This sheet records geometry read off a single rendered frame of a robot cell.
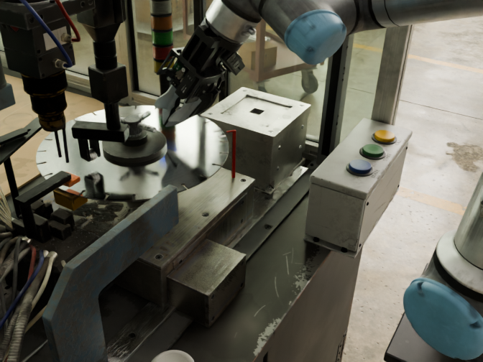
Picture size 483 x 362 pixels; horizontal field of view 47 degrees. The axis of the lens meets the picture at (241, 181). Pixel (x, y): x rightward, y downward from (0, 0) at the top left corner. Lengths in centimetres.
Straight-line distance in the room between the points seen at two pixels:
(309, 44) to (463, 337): 42
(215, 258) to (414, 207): 176
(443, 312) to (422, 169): 220
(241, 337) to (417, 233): 162
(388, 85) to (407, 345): 54
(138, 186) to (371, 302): 135
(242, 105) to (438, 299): 69
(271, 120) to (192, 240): 38
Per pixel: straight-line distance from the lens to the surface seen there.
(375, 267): 222
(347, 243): 106
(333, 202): 102
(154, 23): 120
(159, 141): 98
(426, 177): 283
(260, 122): 118
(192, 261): 93
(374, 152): 109
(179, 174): 90
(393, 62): 118
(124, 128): 88
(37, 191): 84
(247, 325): 92
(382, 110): 122
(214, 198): 102
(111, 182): 90
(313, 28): 76
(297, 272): 102
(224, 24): 85
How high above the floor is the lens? 143
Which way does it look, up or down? 33 degrees down
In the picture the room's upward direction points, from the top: 2 degrees clockwise
